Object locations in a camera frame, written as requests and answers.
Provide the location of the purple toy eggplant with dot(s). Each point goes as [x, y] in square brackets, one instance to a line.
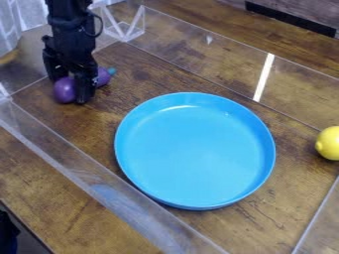
[65, 88]

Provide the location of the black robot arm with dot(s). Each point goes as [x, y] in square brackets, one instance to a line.
[69, 9]

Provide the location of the yellow lemon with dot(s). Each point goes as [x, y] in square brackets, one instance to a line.
[328, 143]

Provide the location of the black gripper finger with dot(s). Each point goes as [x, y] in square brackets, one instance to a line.
[55, 69]
[85, 87]

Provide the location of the white patterned curtain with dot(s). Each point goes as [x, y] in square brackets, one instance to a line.
[21, 15]

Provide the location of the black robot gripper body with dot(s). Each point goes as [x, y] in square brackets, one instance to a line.
[73, 43]

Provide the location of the blue round tray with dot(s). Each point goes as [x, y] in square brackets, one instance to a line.
[195, 150]

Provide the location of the clear acrylic enclosure wall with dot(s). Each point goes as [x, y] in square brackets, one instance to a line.
[62, 182]

